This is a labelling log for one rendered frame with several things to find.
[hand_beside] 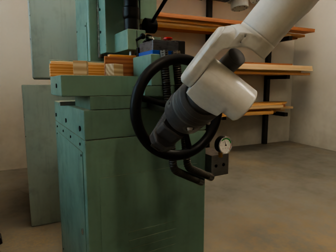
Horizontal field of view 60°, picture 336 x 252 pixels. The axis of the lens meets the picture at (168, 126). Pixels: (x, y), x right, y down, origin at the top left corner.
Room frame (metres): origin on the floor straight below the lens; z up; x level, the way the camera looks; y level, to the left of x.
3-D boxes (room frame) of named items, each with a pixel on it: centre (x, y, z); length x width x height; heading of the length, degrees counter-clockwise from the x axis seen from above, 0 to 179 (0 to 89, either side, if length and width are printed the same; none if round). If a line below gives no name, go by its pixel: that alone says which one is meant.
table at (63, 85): (1.01, 0.06, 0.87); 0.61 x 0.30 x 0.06; 119
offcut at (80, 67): (0.88, 0.26, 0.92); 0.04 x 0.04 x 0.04; 8
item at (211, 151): (1.09, -0.17, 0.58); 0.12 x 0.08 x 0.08; 29
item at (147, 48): (0.93, 0.01, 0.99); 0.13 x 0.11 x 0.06; 119
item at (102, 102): (1.04, 0.10, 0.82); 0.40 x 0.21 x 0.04; 119
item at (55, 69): (1.11, 0.09, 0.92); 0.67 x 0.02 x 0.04; 119
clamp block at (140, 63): (0.93, 0.02, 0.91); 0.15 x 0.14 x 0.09; 119
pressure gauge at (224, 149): (1.03, -0.20, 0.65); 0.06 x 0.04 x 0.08; 119
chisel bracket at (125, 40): (1.11, 0.14, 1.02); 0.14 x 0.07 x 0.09; 29
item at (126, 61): (1.01, 0.10, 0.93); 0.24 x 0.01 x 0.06; 119
